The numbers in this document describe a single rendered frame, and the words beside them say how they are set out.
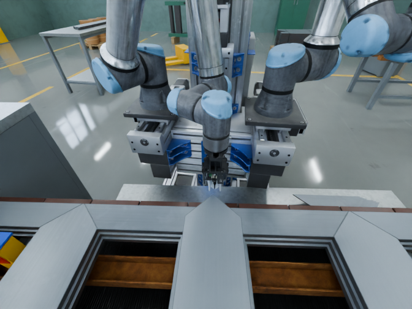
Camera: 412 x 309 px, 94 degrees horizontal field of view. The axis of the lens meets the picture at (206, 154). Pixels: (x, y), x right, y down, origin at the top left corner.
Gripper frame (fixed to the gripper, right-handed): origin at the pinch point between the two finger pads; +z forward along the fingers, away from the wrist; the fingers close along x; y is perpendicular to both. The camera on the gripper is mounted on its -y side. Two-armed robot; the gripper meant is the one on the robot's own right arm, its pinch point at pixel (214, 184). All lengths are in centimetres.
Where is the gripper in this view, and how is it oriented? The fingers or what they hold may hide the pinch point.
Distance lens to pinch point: 71.3
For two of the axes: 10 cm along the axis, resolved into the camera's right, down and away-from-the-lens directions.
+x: 10.0, 0.2, -0.4
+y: -0.4, 6.5, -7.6
